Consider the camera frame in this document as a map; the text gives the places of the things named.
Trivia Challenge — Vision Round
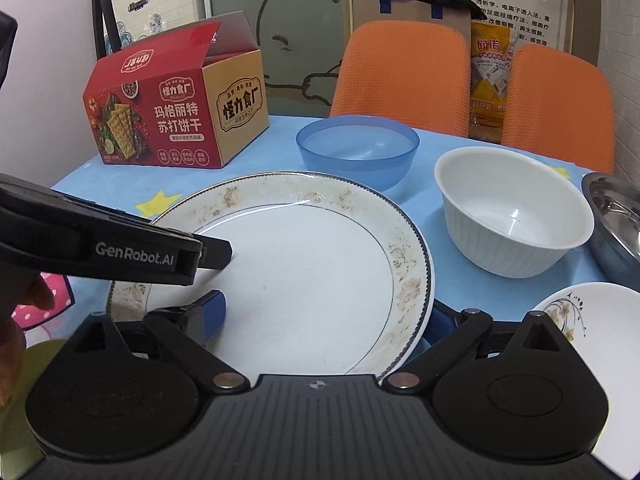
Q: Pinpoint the brown rimmed white plate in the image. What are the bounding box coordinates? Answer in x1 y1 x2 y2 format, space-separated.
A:
106 172 434 380

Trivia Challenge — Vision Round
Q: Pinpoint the white ceramic bowl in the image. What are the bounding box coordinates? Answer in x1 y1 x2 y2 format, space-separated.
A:
434 146 594 278

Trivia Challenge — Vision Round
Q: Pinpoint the white plate floral print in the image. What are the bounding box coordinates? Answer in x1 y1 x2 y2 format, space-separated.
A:
536 282 640 479

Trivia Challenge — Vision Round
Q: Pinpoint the blue plastic bowl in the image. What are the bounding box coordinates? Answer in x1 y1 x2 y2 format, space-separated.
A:
296 115 420 191

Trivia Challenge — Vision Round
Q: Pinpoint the stainless steel bowl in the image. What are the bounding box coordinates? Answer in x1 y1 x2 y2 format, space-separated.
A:
582 172 640 292

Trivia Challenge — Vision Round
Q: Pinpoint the person's left hand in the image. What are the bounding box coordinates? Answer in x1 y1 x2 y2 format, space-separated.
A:
1 263 54 408

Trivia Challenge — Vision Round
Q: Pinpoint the red cracker box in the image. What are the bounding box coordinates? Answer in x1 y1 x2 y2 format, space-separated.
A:
82 11 269 169

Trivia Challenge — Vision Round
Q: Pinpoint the green plate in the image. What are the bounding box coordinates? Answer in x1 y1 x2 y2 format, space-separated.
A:
0 339 66 480

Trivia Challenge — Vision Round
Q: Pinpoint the black tripod stand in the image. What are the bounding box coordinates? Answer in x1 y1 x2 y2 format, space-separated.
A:
91 0 122 60

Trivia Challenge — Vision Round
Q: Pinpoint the right orange chair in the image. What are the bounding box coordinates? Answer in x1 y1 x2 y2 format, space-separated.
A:
501 44 615 174

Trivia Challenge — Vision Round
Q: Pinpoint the orange chair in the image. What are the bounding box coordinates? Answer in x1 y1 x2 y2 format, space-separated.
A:
330 21 471 138
501 44 615 174

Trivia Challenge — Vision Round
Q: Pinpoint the glass door with cat drawing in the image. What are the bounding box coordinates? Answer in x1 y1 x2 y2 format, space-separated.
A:
210 0 345 117

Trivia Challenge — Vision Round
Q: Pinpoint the left orange chair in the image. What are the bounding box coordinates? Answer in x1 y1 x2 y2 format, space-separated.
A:
330 21 471 138

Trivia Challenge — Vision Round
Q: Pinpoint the brown cardboard box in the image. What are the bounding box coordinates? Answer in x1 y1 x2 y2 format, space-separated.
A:
352 0 471 42

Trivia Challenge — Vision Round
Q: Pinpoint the yellow snack bag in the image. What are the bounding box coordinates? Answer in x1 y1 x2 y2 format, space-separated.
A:
470 21 518 143

